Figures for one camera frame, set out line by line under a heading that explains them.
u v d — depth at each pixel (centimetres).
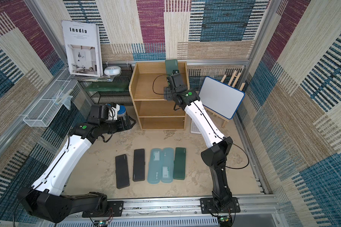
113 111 60
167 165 87
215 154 49
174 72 68
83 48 77
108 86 105
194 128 105
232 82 92
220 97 93
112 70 87
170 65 87
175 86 58
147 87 86
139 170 85
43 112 72
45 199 37
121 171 85
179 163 87
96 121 56
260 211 73
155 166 87
